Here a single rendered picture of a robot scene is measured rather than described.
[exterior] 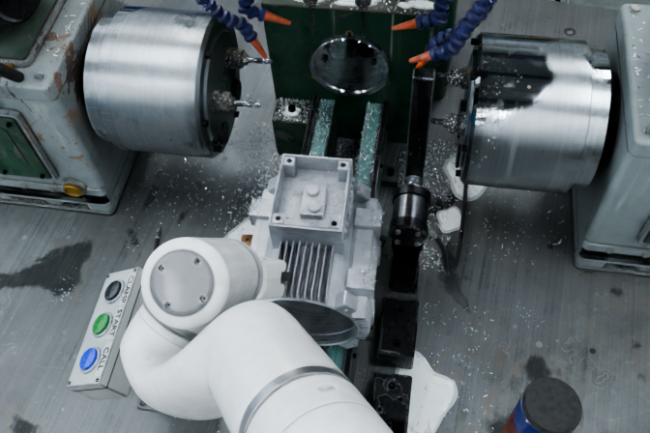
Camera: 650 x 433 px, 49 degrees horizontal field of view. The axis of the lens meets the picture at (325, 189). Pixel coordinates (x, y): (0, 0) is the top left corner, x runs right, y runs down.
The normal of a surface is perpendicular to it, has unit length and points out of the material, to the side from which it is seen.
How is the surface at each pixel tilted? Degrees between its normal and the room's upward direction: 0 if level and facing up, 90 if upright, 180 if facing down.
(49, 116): 90
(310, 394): 35
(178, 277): 30
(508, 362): 0
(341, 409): 43
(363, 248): 0
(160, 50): 17
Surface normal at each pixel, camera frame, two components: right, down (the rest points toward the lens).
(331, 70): -0.16, 0.82
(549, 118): -0.15, 0.15
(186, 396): -0.16, 0.69
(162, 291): -0.15, -0.07
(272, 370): -0.36, -0.83
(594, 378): -0.05, -0.56
